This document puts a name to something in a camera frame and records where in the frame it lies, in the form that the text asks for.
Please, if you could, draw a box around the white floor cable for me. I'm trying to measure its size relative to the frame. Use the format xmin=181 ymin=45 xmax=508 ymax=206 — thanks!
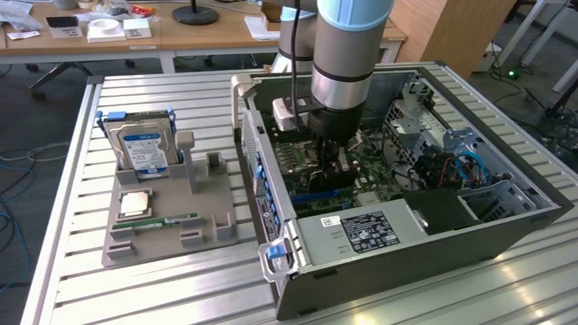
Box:
xmin=0 ymin=141 xmax=73 ymax=163

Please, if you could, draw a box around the grey parts rack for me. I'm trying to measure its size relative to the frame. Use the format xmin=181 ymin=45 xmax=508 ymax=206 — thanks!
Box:
xmin=101 ymin=130 xmax=240 ymax=269

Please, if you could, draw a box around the blue expansion slot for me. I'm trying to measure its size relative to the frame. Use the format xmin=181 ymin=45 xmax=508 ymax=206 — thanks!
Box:
xmin=290 ymin=190 xmax=340 ymax=204

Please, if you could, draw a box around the black-topped white box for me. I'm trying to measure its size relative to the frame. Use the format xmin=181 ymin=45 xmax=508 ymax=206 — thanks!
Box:
xmin=44 ymin=16 xmax=85 ymax=39

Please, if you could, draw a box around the clear plastic bag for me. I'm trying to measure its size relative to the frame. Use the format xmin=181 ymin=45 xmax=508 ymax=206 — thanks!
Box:
xmin=0 ymin=0 xmax=44 ymax=32

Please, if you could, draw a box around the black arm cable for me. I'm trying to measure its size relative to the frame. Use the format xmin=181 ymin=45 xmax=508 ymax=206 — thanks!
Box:
xmin=288 ymin=0 xmax=304 ymax=131

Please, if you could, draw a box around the brown cardboard box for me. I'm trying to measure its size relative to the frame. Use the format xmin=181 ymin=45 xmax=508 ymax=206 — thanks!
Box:
xmin=262 ymin=0 xmax=283 ymax=24

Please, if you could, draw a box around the CPU socket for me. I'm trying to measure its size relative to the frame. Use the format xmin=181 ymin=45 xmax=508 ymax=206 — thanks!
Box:
xmin=300 ymin=142 xmax=320 ymax=167

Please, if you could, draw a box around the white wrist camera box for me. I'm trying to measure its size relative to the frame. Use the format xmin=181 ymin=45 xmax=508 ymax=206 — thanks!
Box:
xmin=271 ymin=97 xmax=316 ymax=132

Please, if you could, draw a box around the white paper stack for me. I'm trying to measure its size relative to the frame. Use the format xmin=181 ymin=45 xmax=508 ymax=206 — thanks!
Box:
xmin=243 ymin=15 xmax=283 ymax=41

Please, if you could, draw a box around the black wire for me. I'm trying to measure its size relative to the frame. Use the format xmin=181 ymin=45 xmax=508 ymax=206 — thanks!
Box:
xmin=382 ymin=131 xmax=423 ymax=190

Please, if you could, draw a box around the metal socket cover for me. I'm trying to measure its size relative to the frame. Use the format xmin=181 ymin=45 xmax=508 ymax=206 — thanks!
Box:
xmin=346 ymin=130 xmax=364 ymax=152

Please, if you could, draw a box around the white table frame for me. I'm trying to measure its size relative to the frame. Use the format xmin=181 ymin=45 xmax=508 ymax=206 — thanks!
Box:
xmin=491 ymin=0 xmax=578 ymax=92

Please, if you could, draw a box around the blue SATA wire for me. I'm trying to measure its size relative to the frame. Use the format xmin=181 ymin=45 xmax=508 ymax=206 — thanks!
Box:
xmin=454 ymin=152 xmax=492 ymax=188

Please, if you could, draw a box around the open PC case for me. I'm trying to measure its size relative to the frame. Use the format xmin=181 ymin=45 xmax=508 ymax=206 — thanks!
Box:
xmin=231 ymin=65 xmax=578 ymax=322

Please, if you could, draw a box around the black plastic fan duct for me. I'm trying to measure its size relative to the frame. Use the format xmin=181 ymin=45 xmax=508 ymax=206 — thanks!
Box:
xmin=403 ymin=187 xmax=480 ymax=236

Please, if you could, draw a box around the black round lamp base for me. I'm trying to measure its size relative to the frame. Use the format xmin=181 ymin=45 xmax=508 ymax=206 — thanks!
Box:
xmin=171 ymin=0 xmax=220 ymax=26

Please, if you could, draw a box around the green motherboard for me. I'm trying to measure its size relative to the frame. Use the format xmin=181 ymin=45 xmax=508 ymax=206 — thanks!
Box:
xmin=270 ymin=120 xmax=410 ymax=219

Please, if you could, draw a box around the white labelled box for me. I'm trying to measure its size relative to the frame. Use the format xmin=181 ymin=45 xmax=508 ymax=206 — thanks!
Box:
xmin=121 ymin=18 xmax=151 ymax=40

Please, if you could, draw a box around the black chair base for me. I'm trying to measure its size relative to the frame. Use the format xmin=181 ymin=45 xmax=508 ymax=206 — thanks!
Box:
xmin=27 ymin=60 xmax=136 ymax=100

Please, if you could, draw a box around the blue floor cable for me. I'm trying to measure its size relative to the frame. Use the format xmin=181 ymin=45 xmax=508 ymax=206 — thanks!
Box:
xmin=0 ymin=161 xmax=35 ymax=293

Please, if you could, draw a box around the black floor stand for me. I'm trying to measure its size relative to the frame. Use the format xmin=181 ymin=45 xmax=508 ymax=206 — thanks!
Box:
xmin=523 ymin=60 xmax=578 ymax=156

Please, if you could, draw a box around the blue case release latch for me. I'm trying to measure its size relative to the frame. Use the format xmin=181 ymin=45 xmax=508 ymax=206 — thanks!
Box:
xmin=266 ymin=245 xmax=288 ymax=262

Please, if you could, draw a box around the white tape roll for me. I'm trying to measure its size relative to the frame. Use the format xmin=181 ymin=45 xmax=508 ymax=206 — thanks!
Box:
xmin=88 ymin=18 xmax=119 ymax=35

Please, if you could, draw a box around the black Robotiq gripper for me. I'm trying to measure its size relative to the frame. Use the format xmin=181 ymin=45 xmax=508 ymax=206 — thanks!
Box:
xmin=308 ymin=107 xmax=366 ymax=177

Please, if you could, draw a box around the grey power supply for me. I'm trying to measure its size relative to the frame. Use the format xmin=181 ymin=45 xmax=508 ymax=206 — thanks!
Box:
xmin=295 ymin=198 xmax=428 ymax=265

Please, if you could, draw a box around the silver CPU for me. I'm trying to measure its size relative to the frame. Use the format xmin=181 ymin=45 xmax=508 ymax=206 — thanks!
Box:
xmin=117 ymin=191 xmax=152 ymax=218

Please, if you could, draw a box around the metal disk bay cage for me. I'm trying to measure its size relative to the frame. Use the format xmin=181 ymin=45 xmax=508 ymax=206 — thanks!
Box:
xmin=382 ymin=98 xmax=452 ymax=160
xmin=458 ymin=179 xmax=539 ymax=223

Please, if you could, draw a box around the hard disk with blue caddy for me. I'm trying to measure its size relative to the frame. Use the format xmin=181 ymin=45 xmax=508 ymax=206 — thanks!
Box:
xmin=96 ymin=107 xmax=177 ymax=180

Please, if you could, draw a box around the wooden cabinet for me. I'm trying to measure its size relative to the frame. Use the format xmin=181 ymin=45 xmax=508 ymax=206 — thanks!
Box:
xmin=376 ymin=0 xmax=518 ymax=78

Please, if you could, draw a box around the red packet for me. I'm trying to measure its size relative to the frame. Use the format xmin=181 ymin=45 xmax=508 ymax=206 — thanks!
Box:
xmin=127 ymin=3 xmax=152 ymax=18

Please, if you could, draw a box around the flat white box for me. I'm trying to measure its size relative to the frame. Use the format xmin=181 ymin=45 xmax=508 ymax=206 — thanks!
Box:
xmin=85 ymin=26 xmax=127 ymax=44

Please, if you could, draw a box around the wooden desk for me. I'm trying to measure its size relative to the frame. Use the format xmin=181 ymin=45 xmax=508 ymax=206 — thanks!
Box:
xmin=0 ymin=0 xmax=408 ymax=74

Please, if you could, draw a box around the green RAM stick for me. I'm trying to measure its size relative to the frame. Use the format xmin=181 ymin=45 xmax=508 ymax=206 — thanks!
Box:
xmin=111 ymin=212 xmax=200 ymax=232

